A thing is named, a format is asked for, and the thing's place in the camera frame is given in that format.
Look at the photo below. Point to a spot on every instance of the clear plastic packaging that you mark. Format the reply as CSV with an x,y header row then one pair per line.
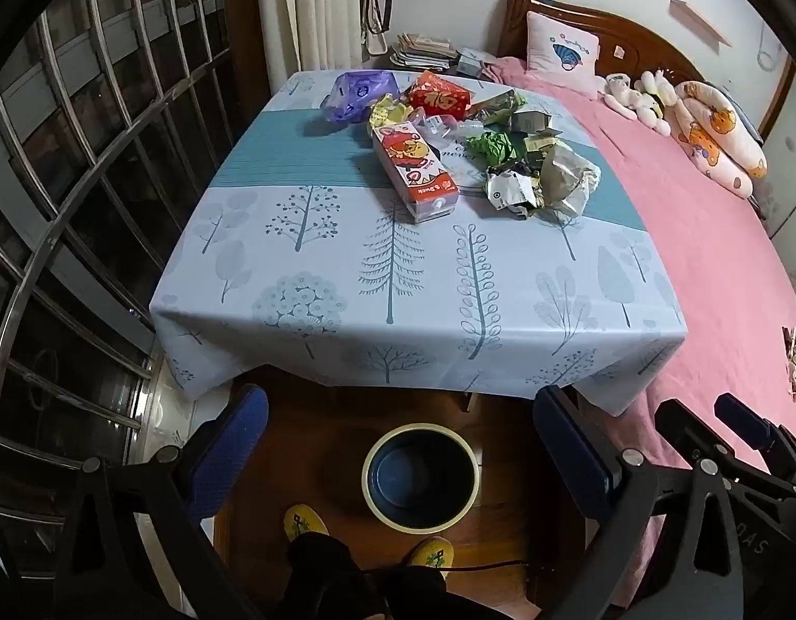
x,y
440,129

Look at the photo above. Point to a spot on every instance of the white pink plush toy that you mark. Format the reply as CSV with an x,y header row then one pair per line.
x,y
621,93

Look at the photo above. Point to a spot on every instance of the cream curtain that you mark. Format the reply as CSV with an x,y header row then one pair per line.
x,y
307,6

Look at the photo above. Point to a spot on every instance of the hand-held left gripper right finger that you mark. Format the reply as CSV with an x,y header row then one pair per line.
x,y
572,458

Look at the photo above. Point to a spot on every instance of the silver white wrapper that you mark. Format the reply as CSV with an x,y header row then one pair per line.
x,y
508,190

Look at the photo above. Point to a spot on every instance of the pink wall shelf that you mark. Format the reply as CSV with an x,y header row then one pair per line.
x,y
698,19

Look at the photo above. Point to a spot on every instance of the small grey white carton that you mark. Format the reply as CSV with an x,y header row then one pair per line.
x,y
530,121

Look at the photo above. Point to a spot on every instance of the white yellow plush toy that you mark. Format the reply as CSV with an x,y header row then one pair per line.
x,y
656,100

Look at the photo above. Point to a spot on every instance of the yellow wrapper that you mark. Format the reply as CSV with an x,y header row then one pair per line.
x,y
388,113

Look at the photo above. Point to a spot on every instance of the small grey box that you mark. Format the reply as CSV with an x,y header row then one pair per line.
x,y
472,63

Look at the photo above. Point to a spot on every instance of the person's legs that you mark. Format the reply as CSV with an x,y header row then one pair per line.
x,y
346,584

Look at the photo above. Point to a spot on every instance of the cream rimmed trash bin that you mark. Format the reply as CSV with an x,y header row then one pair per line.
x,y
417,487

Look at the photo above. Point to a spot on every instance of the long red white carton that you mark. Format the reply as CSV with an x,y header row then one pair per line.
x,y
414,168

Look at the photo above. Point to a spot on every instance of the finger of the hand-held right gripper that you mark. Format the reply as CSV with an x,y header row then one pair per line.
x,y
742,416
679,425

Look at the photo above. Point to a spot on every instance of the grey blue pillow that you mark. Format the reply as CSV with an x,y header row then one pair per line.
x,y
744,116

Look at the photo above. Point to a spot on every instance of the purple plastic bag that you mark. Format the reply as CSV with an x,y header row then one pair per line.
x,y
356,97

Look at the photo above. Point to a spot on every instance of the white embroidered pillow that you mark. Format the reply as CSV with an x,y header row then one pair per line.
x,y
563,51

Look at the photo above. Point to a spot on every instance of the pink bed sheet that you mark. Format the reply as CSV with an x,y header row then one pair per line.
x,y
695,258

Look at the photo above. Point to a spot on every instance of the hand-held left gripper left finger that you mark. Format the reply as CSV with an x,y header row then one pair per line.
x,y
233,452

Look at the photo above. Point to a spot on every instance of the metal window grille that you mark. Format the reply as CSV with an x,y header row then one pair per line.
x,y
81,206

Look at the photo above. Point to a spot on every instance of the stack of books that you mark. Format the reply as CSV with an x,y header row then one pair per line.
x,y
424,51

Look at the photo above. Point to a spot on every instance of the tree print tablecloth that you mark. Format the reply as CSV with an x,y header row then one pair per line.
x,y
346,284

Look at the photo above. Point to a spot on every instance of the wooden headboard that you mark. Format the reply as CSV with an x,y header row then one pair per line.
x,y
630,39

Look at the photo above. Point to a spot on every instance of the white floral wardrobe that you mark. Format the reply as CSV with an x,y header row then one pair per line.
x,y
789,155

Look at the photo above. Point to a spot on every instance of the red patterned box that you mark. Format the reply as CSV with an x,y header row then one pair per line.
x,y
437,98

